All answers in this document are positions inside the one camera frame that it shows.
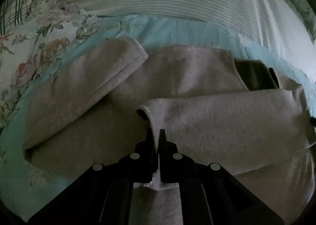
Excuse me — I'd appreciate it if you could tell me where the grey knit sweater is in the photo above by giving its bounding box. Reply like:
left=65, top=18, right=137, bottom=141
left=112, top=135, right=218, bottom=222
left=23, top=37, right=315, bottom=224

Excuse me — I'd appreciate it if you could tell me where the teal floral bed sheet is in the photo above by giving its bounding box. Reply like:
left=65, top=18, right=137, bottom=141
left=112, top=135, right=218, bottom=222
left=1, top=15, right=315, bottom=220

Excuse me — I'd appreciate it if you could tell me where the white floral pillow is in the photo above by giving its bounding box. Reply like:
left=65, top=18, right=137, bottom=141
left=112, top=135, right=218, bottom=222
left=1, top=0, right=100, bottom=127

